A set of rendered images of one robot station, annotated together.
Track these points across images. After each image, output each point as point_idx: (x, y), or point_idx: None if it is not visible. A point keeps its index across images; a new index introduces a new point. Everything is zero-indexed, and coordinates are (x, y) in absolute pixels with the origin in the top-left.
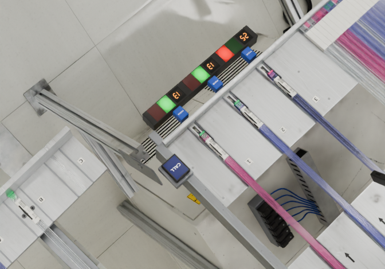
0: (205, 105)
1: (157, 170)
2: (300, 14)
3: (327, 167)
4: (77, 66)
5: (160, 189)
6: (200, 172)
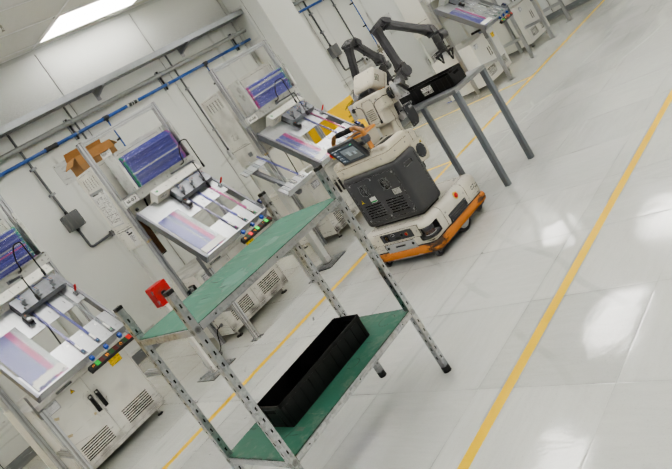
0: (254, 216)
1: None
2: None
3: None
4: (304, 290)
5: None
6: (253, 205)
